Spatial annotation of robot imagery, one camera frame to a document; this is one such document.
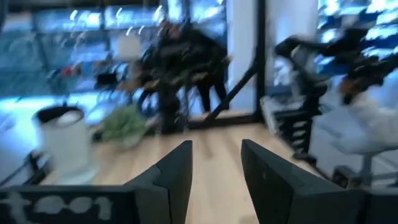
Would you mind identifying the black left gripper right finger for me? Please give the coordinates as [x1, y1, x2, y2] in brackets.
[241, 139, 398, 224]

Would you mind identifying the white cylindrical cup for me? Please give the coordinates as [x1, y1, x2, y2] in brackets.
[32, 105, 95, 185]

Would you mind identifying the black aluminium table frame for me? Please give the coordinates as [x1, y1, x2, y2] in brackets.
[186, 0, 268, 130]

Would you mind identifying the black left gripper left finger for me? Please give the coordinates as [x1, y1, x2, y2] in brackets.
[0, 140, 194, 224]

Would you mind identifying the white ball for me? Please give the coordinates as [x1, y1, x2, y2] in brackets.
[55, 110, 84, 128]

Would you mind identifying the green spiky plant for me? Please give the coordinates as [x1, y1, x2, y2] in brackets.
[100, 105, 149, 147]

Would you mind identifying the person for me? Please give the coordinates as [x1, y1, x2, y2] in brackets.
[155, 20, 231, 113]

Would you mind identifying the office chair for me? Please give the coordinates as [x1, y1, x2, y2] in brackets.
[331, 151, 398, 188]

